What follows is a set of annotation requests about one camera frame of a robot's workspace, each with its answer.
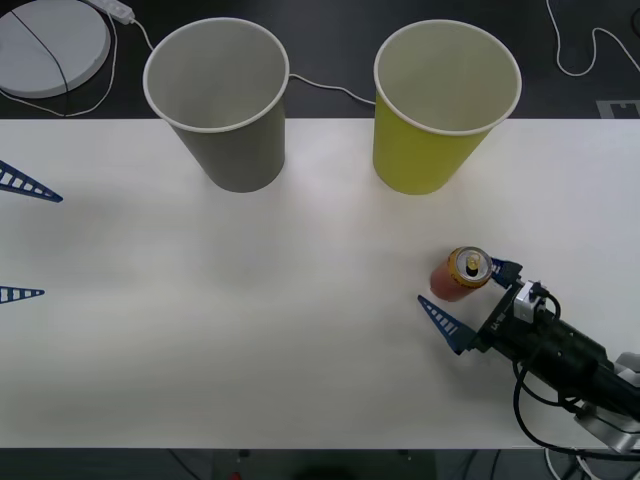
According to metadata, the white power strip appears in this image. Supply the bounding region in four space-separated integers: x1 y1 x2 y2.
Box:
82 0 137 24

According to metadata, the white looped cable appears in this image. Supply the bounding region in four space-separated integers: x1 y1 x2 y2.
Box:
544 0 640 78

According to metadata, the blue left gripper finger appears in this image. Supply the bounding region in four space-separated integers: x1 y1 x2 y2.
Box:
0 159 64 204
0 285 46 306

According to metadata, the thin white cable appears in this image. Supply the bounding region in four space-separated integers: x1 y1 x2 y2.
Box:
0 12 119 119

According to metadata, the orange drink can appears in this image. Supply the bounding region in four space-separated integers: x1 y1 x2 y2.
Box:
429 245 494 304

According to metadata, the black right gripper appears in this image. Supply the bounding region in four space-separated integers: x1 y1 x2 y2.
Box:
417 255 540 361

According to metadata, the white round disc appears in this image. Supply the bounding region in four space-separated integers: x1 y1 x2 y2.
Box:
0 0 113 99

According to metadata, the white power strip cable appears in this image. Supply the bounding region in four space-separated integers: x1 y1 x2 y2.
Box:
130 18 377 107

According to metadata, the thin black cable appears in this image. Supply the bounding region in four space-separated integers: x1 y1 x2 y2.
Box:
8 8 70 117

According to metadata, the grey plastic bin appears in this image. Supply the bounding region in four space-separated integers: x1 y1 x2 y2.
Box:
142 17 291 194

